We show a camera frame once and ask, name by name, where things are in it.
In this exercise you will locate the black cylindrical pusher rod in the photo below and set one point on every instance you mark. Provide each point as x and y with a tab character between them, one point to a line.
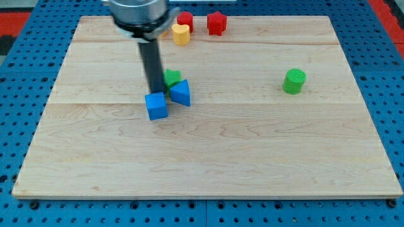
150	55

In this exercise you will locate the blue cube block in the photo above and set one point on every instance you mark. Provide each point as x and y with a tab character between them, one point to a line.
156	106

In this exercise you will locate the green star block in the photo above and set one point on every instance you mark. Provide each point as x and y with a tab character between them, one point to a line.
171	78

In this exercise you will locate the red star block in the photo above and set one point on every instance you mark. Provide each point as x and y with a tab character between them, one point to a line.
216	23

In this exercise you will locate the yellow heart block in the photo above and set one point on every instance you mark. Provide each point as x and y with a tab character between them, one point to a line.
180	34

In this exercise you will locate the red cylinder block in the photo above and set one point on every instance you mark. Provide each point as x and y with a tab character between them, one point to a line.
186	18

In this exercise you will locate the blue triangular prism block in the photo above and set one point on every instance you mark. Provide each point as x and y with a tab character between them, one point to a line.
180	93

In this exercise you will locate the light wooden board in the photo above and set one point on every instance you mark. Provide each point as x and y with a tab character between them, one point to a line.
242	138

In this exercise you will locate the green cylinder block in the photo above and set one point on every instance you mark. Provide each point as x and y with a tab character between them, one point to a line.
294	81

